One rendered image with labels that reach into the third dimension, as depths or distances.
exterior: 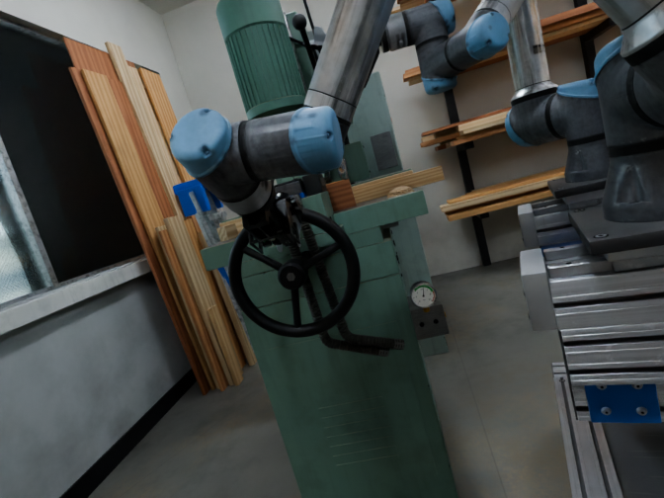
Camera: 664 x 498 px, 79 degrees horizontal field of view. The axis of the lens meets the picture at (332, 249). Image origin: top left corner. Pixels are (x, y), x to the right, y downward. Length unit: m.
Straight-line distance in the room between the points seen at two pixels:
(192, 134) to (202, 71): 3.39
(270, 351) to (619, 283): 0.82
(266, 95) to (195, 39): 2.84
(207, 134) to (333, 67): 0.21
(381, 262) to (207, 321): 1.60
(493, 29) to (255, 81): 0.59
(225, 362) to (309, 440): 1.36
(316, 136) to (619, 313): 0.47
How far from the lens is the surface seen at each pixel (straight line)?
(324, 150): 0.47
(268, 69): 1.16
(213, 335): 2.49
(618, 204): 0.66
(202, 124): 0.50
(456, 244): 3.52
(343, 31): 0.61
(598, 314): 0.67
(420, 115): 3.46
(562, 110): 1.16
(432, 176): 1.17
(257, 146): 0.48
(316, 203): 0.93
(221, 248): 1.11
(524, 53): 1.24
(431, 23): 1.04
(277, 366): 1.17
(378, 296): 1.06
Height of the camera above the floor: 0.97
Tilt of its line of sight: 9 degrees down
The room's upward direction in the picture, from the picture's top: 16 degrees counter-clockwise
